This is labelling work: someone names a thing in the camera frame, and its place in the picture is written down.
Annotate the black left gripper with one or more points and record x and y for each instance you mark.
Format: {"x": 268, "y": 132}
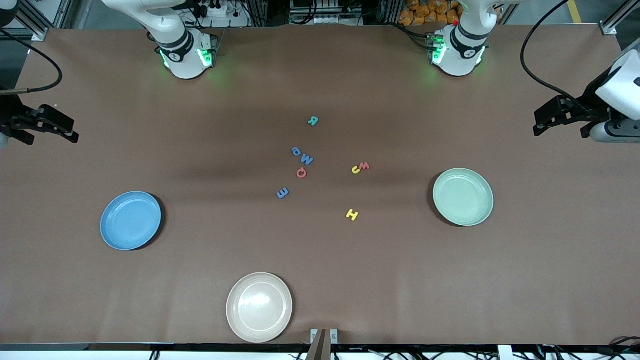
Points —
{"x": 591, "y": 107}

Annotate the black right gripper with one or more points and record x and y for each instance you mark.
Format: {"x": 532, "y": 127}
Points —
{"x": 11, "y": 114}

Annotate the red lowercase letter w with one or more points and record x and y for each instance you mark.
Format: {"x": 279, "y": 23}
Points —
{"x": 365, "y": 166}

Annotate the yellow capital letter H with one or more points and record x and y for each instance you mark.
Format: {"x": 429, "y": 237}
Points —
{"x": 352, "y": 215}

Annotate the blue lowercase letter m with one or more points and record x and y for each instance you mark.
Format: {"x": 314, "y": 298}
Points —
{"x": 282, "y": 193}

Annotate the pinkish red letter Q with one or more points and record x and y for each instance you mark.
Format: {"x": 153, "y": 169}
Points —
{"x": 298, "y": 173}

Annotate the blue capital letter M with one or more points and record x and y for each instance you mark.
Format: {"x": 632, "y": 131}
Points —
{"x": 306, "y": 160}

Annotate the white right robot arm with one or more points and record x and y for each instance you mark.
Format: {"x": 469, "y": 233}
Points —
{"x": 182, "y": 55}

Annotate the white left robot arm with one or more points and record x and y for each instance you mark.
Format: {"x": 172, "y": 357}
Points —
{"x": 465, "y": 50}

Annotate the blue plate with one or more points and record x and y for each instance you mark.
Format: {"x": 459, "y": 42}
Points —
{"x": 130, "y": 221}

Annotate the pale green plate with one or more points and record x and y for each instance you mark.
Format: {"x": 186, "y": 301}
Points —
{"x": 462, "y": 197}

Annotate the orange snack bag pile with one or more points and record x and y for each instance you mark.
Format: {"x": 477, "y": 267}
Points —
{"x": 425, "y": 12}

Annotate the white power strip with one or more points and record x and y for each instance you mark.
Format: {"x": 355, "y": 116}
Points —
{"x": 220, "y": 12}

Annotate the blue lowercase letter a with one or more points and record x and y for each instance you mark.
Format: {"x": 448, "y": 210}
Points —
{"x": 296, "y": 151}

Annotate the teal capital letter R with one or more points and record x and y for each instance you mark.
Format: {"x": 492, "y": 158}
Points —
{"x": 313, "y": 121}

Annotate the beige plate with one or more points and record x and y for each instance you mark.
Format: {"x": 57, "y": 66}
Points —
{"x": 259, "y": 307}

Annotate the brown table cover sheet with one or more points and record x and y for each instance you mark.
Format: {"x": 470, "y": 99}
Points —
{"x": 320, "y": 260}

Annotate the aluminium frame post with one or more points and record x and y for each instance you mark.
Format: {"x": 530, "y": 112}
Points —
{"x": 609, "y": 29}
{"x": 39, "y": 34}

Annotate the metal mounting bracket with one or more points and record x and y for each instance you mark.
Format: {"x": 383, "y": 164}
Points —
{"x": 334, "y": 336}

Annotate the brown camera stand pole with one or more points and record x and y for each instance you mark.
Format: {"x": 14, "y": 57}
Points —
{"x": 318, "y": 350}

